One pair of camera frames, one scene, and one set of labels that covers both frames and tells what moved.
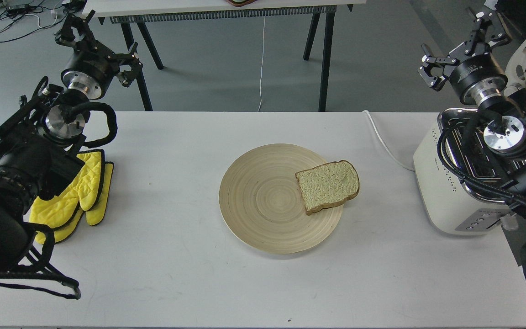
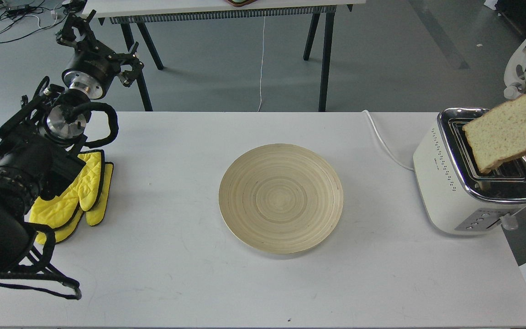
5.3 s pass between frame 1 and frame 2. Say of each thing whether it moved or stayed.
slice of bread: moved
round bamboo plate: stayed
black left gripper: stayed
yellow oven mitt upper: stayed
